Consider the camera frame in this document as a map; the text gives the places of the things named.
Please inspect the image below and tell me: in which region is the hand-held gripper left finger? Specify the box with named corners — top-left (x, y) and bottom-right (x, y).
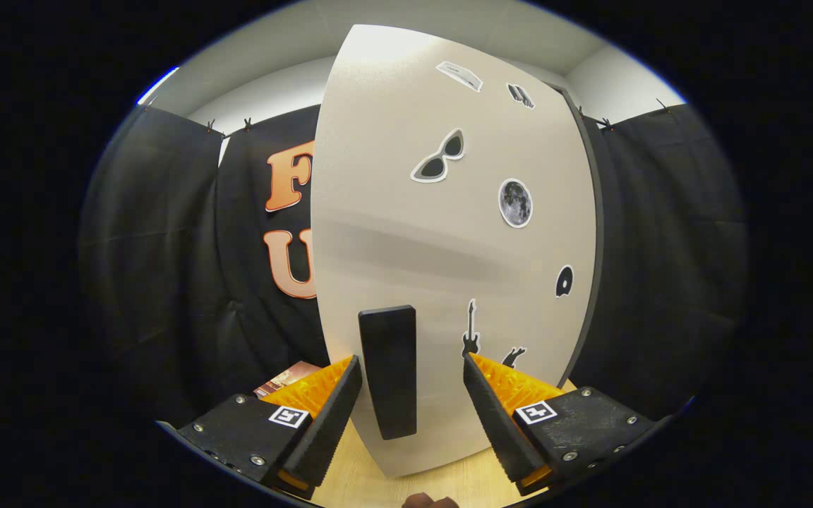
top-left (176, 355), bottom-right (363, 498)

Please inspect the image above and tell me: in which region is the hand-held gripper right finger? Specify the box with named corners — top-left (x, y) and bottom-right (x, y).
top-left (463, 353), bottom-right (658, 496)

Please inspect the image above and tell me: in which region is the black door handle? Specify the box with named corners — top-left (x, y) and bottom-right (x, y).
top-left (359, 305), bottom-right (418, 440)

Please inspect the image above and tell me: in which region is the beige shoe cabinet door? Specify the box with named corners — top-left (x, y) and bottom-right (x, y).
top-left (310, 23), bottom-right (598, 479)

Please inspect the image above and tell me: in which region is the brown book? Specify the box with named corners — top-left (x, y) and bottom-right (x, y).
top-left (253, 361), bottom-right (323, 399)

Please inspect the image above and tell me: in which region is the black backdrop cloth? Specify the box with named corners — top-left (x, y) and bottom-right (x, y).
top-left (78, 99), bottom-right (749, 424)

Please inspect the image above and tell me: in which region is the row of black cloth clips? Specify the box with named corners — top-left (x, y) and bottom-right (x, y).
top-left (203, 99), bottom-right (670, 133)

